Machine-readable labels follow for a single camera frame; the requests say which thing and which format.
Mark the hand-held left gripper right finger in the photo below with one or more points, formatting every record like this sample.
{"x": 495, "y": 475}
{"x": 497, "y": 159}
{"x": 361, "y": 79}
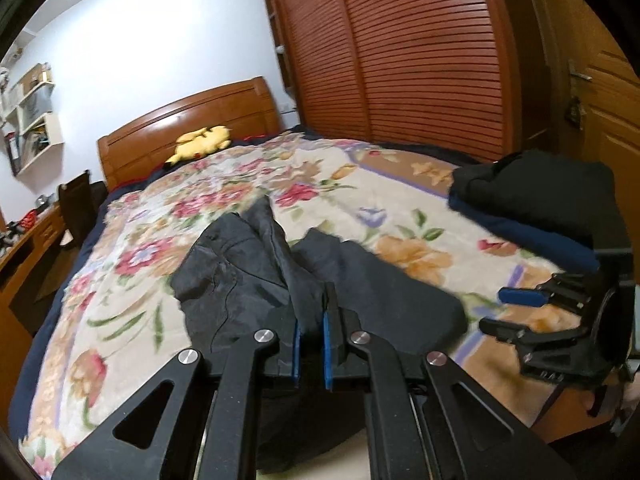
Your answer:
{"x": 327, "y": 345}

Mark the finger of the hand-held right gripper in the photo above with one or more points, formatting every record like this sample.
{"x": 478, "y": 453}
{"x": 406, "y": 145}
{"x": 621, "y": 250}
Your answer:
{"x": 502, "y": 331}
{"x": 520, "y": 296}

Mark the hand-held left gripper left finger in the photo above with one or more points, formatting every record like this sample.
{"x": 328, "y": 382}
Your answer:
{"x": 296, "y": 345}

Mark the dark grey shorts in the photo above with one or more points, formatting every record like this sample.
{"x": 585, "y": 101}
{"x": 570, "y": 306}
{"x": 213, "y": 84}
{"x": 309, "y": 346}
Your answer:
{"x": 240, "y": 270}

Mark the navy folded garment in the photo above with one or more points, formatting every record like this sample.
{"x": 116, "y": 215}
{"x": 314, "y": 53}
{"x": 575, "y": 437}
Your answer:
{"x": 540, "y": 245}

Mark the black folded garment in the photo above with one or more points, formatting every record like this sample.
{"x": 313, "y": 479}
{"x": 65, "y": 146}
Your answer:
{"x": 540, "y": 195}

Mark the floral blanket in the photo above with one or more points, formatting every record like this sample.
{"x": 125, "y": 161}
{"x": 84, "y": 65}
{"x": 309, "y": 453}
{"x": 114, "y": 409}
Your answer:
{"x": 400, "y": 185}

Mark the wooden room door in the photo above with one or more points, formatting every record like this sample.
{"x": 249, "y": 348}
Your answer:
{"x": 610, "y": 125}

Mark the yellow plush toy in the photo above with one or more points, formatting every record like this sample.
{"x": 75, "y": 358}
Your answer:
{"x": 200, "y": 142}

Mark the wooden bed headboard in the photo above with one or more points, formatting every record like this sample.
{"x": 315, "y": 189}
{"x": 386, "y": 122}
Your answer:
{"x": 200, "y": 110}

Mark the dark wooden chair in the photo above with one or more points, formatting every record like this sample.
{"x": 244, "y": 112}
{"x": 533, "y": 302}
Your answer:
{"x": 75, "y": 205}

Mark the wooden louvered wardrobe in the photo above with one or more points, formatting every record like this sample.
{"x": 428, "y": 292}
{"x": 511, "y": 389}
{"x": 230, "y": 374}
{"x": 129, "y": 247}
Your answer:
{"x": 400, "y": 60}

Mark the wooden desk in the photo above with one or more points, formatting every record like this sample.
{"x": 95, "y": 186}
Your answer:
{"x": 45, "y": 225}

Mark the red patterned object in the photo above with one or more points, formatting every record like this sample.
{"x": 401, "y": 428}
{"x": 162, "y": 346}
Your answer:
{"x": 27, "y": 220}

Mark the dark desk clutter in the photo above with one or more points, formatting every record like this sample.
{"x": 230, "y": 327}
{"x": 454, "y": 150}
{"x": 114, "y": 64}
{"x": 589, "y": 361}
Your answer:
{"x": 9, "y": 237}

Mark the white wall shelf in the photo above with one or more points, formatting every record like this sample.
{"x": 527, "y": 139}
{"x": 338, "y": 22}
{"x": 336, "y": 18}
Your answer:
{"x": 35, "y": 120}

